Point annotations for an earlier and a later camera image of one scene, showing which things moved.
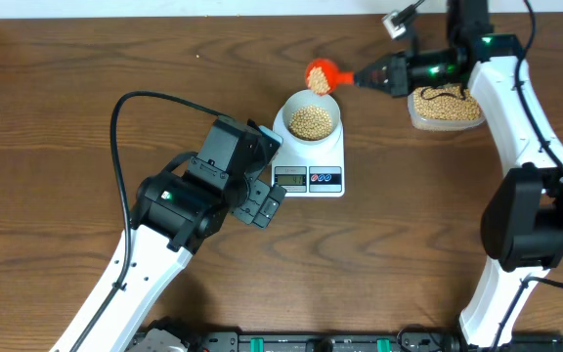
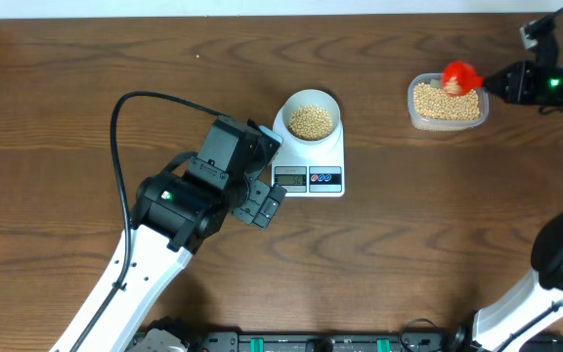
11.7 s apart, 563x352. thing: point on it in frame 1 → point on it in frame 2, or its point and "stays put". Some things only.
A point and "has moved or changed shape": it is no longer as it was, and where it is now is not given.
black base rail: [413, 339] stays put
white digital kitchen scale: [304, 170] stays put
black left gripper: [262, 201] stays put
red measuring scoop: [323, 76] has moved or changed shape
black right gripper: [396, 75] → [520, 91]
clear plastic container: [444, 108] stays put
